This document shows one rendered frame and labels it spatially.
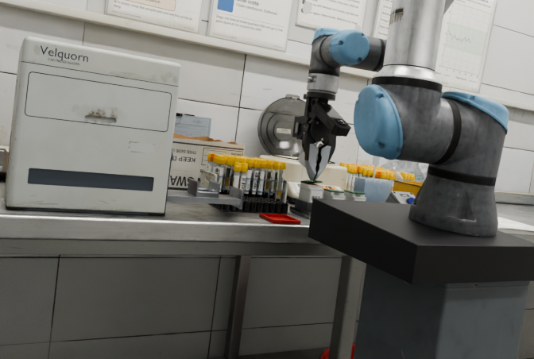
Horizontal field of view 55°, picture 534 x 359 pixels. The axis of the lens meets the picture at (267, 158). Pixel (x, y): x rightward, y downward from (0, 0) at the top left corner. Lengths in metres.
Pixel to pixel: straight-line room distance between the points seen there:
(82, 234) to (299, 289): 1.18
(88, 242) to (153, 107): 0.28
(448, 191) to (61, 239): 0.68
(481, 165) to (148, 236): 0.60
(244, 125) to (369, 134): 0.96
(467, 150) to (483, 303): 0.25
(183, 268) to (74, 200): 0.85
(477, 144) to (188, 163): 0.73
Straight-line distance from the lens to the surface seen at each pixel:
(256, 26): 1.80
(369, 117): 0.86
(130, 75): 1.00
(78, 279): 1.71
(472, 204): 0.93
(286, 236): 1.11
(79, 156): 0.99
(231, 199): 1.09
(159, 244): 1.04
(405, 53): 0.88
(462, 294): 0.90
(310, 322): 2.08
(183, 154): 1.34
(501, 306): 0.98
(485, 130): 0.93
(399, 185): 1.51
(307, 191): 1.24
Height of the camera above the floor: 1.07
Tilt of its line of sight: 3 degrees down
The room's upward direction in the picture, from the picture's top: 7 degrees clockwise
